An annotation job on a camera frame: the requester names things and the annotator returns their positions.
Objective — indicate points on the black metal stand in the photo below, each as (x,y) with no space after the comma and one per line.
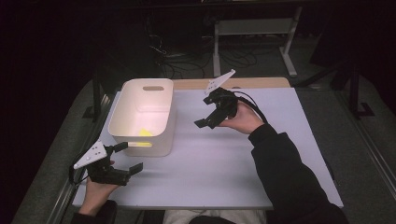
(355,93)
(96,99)

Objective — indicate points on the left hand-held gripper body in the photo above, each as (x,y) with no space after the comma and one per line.
(104,175)

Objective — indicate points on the yellow shuttlecock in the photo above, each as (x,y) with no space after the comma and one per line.
(145,133)

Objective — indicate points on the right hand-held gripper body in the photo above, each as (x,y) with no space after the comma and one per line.
(225,104)

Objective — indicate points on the person's left hand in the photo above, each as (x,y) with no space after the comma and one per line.
(95,196)

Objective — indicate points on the white board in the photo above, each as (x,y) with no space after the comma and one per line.
(202,168)

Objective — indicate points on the person's right hand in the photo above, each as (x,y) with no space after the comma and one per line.
(246,119)

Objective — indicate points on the white metal desk frame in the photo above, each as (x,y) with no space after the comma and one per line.
(253,26)

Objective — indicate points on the person's light trousers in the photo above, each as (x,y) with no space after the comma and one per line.
(218,214)

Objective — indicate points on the white plastic storage bin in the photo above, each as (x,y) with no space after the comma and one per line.
(141,105)

